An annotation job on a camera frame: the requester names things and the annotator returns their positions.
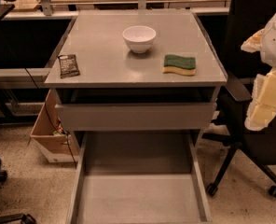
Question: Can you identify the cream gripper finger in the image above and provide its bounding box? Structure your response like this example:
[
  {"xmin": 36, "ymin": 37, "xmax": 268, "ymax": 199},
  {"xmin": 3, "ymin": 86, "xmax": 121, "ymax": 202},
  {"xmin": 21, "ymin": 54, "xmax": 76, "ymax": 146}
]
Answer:
[
  {"xmin": 244, "ymin": 68, "xmax": 276, "ymax": 131},
  {"xmin": 241, "ymin": 29, "xmax": 264, "ymax": 53}
]

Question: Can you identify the green yellow sponge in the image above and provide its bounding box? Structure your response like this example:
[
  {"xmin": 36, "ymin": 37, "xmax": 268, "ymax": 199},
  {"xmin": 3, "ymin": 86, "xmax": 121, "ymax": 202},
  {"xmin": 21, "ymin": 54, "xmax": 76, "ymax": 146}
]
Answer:
[{"xmin": 162, "ymin": 54, "xmax": 196, "ymax": 76}]

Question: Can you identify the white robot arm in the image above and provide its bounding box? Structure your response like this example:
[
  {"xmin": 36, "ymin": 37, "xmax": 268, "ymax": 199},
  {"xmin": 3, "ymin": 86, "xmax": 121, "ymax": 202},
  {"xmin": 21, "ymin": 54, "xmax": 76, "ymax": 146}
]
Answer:
[{"xmin": 241, "ymin": 13, "xmax": 276, "ymax": 131}]

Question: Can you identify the grey drawer cabinet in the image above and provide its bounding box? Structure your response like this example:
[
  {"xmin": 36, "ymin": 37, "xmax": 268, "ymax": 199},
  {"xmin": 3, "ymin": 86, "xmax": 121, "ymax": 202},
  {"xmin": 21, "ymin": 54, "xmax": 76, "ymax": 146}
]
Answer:
[{"xmin": 44, "ymin": 9, "xmax": 228, "ymax": 224}]

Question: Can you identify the grey open middle drawer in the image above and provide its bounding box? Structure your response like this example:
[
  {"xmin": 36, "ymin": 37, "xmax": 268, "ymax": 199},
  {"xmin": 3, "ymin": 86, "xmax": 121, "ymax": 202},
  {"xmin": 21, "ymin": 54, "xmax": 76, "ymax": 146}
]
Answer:
[{"xmin": 65, "ymin": 131, "xmax": 213, "ymax": 224}]

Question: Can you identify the grey top drawer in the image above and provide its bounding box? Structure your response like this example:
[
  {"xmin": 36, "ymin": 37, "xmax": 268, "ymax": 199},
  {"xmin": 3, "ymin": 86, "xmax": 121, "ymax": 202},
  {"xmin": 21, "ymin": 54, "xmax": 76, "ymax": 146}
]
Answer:
[{"xmin": 52, "ymin": 87, "xmax": 217, "ymax": 133}]

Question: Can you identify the black office chair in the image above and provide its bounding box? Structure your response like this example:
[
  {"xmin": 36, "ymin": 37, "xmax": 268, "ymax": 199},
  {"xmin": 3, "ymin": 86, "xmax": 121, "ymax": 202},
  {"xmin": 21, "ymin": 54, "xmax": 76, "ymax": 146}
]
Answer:
[{"xmin": 202, "ymin": 0, "xmax": 276, "ymax": 198}]

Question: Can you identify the white ceramic bowl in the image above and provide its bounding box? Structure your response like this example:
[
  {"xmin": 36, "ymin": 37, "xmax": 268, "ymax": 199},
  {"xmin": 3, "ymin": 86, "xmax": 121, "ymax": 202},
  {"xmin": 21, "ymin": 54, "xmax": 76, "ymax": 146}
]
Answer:
[{"xmin": 122, "ymin": 25, "xmax": 157, "ymax": 53}]

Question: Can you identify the dark snack packet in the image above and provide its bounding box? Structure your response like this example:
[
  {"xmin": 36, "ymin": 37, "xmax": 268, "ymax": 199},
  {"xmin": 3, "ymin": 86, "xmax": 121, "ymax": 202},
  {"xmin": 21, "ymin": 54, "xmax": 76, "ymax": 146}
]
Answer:
[{"xmin": 58, "ymin": 54, "xmax": 80, "ymax": 78}]

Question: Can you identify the cardboard box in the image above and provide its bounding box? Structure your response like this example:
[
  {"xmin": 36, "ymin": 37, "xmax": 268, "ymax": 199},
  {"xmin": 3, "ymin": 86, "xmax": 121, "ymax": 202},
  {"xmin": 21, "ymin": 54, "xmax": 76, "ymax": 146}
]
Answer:
[{"xmin": 30, "ymin": 92, "xmax": 78, "ymax": 162}]

